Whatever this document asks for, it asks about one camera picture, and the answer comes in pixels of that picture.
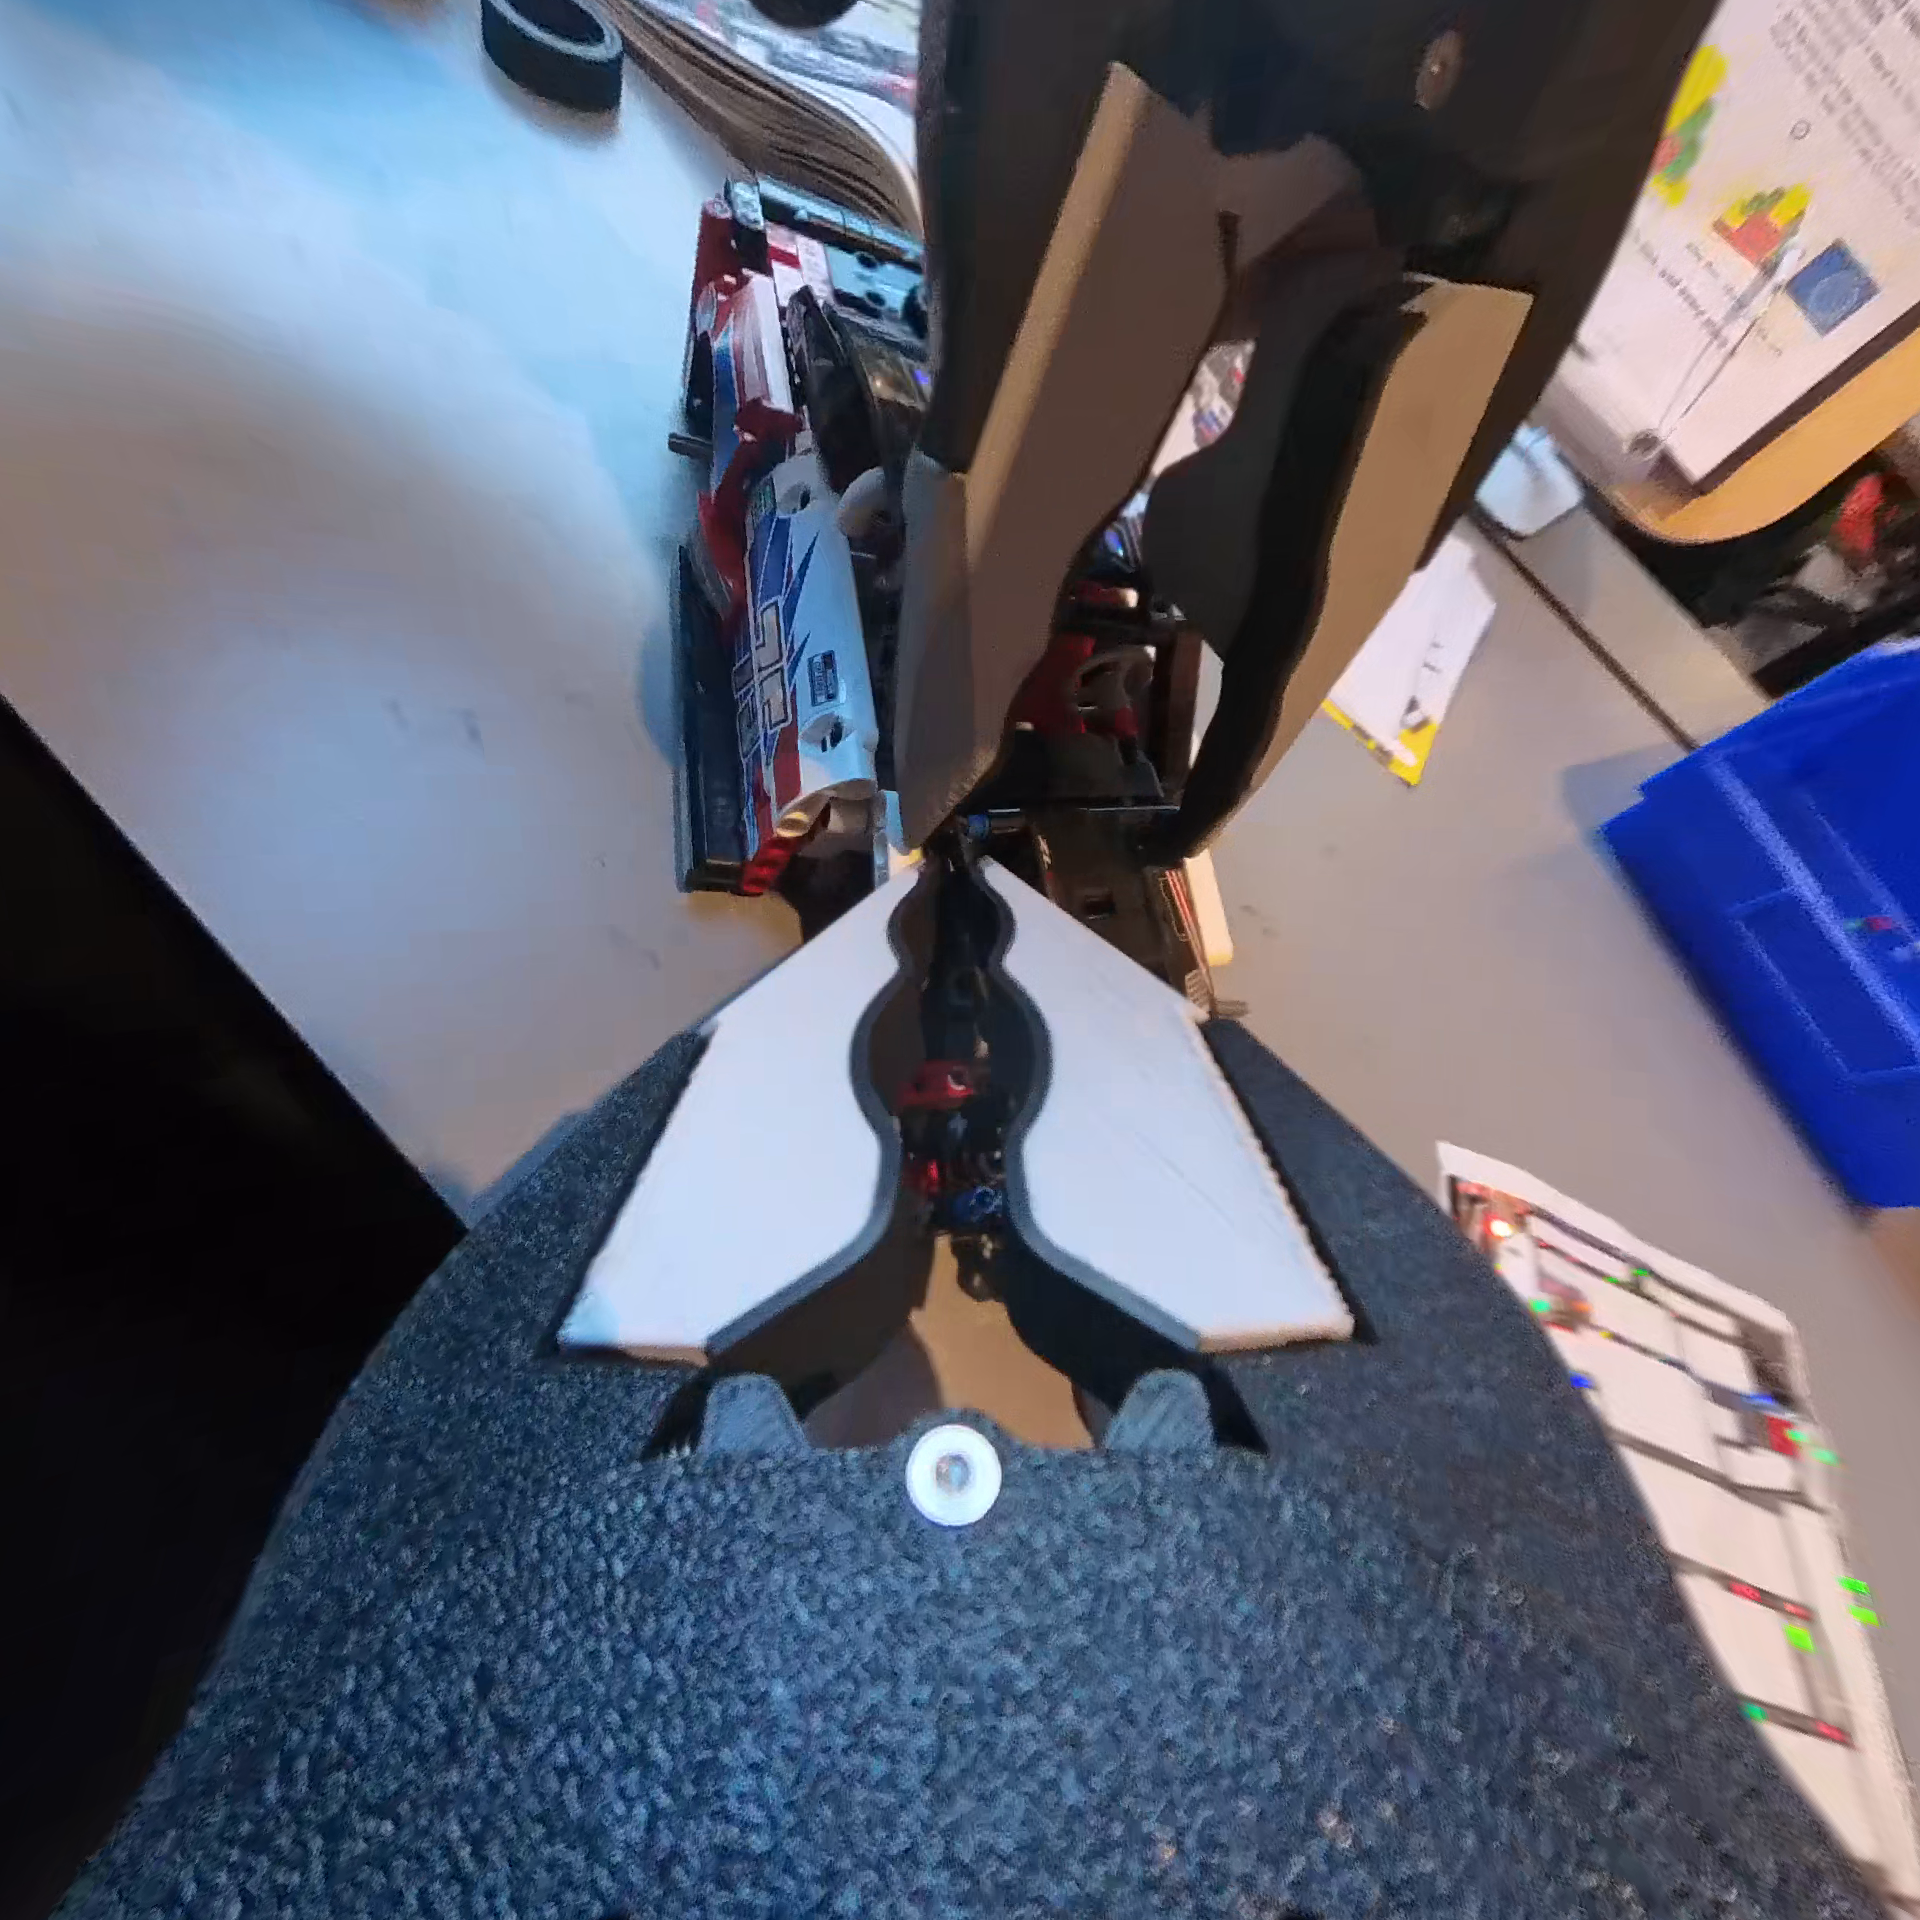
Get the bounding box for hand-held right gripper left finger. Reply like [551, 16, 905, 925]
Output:
[554, 866, 936, 1421]

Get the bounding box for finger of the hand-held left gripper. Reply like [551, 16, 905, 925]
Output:
[892, 60, 1236, 853]
[1143, 274, 1535, 861]

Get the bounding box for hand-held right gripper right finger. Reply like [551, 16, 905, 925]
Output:
[977, 864, 1359, 1450]

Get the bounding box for red white toy race car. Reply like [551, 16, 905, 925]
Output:
[666, 173, 1247, 1248]

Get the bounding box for task sheet on stand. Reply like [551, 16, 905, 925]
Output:
[1544, 0, 1920, 546]

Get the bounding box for white board stand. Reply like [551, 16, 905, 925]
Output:
[1475, 425, 1589, 540]

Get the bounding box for printed brick instruction sheet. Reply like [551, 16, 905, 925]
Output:
[1559, 0, 1920, 486]

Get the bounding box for open toy instruction booklet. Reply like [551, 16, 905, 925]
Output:
[599, 0, 1501, 790]

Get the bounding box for holographic sticker sheet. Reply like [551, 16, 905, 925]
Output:
[1436, 1143, 1920, 1908]

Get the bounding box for person's black pants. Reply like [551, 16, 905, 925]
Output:
[0, 703, 470, 1920]

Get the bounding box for blue plastic bin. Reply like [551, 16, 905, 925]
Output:
[1596, 642, 1920, 1213]

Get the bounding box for black toy tire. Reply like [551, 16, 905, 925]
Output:
[480, 0, 626, 117]

